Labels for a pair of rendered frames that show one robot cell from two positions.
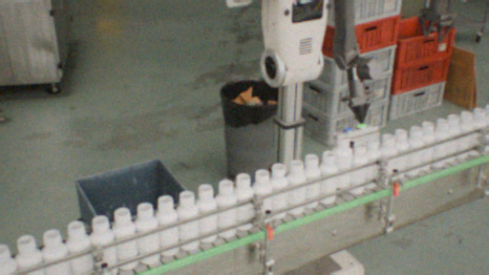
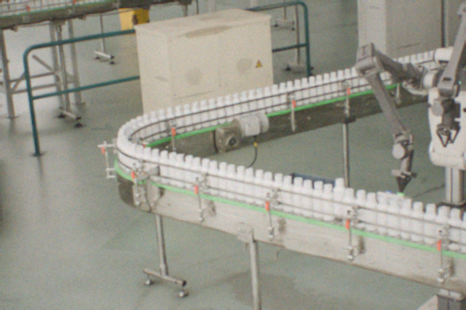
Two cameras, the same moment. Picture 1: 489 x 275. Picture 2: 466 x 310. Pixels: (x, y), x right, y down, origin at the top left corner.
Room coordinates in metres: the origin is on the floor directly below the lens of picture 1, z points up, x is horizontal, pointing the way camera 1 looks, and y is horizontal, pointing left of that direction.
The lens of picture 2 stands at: (-0.27, -4.03, 2.66)
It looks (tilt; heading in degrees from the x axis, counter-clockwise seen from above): 18 degrees down; 71
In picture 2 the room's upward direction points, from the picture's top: 4 degrees counter-clockwise
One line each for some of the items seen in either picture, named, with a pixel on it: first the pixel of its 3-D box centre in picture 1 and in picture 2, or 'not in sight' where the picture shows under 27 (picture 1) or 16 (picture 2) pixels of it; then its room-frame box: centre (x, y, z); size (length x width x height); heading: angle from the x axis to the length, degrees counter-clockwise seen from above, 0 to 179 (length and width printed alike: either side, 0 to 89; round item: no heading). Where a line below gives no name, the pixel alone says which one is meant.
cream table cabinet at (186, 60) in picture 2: not in sight; (207, 83); (2.44, 4.29, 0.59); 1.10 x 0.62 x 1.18; 11
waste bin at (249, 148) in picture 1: (256, 137); not in sight; (3.22, -0.09, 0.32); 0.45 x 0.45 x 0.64
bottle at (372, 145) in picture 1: (370, 162); (361, 208); (1.59, -0.41, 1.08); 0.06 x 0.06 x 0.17
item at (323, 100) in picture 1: (343, 87); not in sight; (4.02, -0.77, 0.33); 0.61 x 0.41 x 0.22; 125
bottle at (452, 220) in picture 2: (475, 131); (454, 229); (1.81, -0.82, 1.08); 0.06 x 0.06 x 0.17
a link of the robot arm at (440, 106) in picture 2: not in sight; (444, 100); (1.86, -0.67, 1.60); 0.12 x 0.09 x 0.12; 30
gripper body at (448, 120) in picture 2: (438, 5); (448, 118); (1.89, -0.65, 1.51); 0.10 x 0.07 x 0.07; 29
